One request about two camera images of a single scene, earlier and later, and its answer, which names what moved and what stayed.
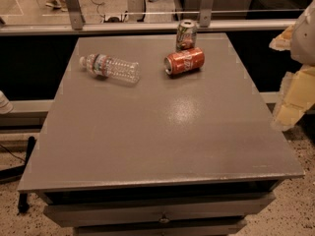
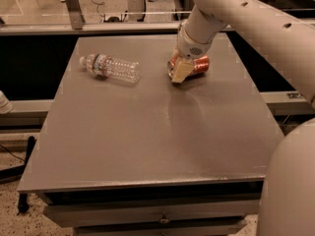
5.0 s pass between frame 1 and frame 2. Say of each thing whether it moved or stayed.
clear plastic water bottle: stayed
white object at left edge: stayed
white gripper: moved
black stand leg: stayed
